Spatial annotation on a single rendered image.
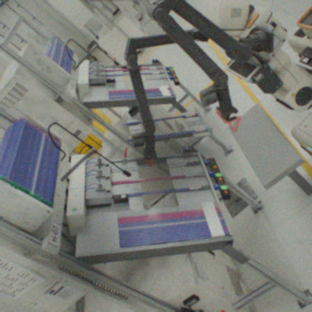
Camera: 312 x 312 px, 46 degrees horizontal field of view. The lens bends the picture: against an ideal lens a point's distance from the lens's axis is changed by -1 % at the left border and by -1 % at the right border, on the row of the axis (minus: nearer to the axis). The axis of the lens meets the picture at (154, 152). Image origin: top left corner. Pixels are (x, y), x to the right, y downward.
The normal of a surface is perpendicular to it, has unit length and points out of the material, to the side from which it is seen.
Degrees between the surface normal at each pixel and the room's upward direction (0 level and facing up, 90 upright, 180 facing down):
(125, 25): 90
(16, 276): 93
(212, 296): 90
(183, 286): 0
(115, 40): 90
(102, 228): 44
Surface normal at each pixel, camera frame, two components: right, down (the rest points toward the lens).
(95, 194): -0.01, -0.82
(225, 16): 0.25, 0.45
